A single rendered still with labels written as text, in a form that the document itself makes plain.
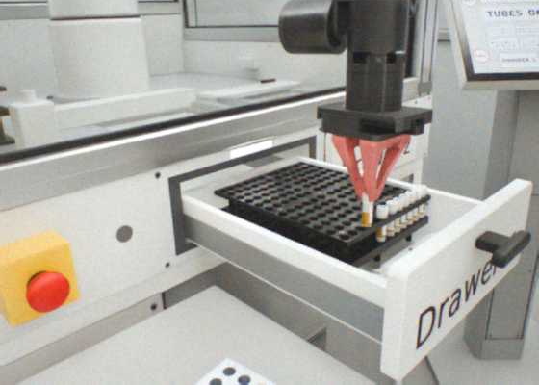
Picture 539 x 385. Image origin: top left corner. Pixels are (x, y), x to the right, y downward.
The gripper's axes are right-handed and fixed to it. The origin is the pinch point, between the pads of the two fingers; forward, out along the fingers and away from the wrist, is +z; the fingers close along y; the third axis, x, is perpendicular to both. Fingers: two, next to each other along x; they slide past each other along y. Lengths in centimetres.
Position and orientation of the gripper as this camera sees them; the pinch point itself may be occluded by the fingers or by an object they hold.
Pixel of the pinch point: (368, 192)
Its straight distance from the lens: 51.2
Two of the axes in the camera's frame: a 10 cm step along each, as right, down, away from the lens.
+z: 0.2, 9.5, 3.0
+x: 7.3, -2.2, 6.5
